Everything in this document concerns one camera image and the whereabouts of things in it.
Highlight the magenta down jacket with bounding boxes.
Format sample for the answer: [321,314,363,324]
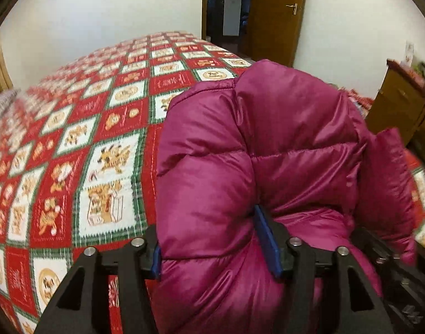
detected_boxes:
[153,59,418,334]

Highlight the dark wooden door frame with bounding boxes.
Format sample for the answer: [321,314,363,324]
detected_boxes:
[201,0,210,41]

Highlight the striped pillow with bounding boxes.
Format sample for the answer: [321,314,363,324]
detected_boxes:
[0,89,22,126]

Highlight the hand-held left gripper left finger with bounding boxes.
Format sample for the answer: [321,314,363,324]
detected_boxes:
[33,224,162,334]

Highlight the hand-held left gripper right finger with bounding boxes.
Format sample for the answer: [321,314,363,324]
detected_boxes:
[252,205,396,334]

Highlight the brown wooden cabinet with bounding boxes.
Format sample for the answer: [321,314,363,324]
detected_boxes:
[364,59,425,163]

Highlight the red bear-print blanket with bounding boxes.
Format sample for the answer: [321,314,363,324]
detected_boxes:
[0,31,425,334]

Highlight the brown wooden door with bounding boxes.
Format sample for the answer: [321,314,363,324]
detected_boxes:
[246,0,309,69]

